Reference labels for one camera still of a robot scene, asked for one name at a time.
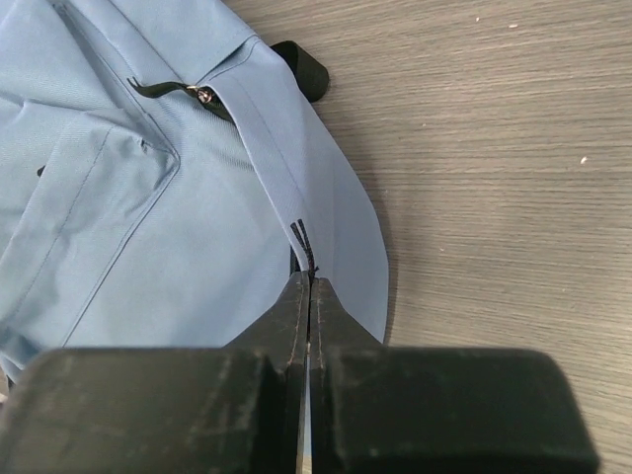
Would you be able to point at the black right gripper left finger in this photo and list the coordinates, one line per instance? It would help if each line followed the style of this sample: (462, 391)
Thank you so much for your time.
(237, 409)

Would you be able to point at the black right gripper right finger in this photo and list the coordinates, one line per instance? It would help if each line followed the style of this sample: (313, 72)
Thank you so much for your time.
(379, 409)

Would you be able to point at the light blue fabric backpack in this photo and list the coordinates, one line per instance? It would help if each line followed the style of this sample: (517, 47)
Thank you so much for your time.
(163, 171)

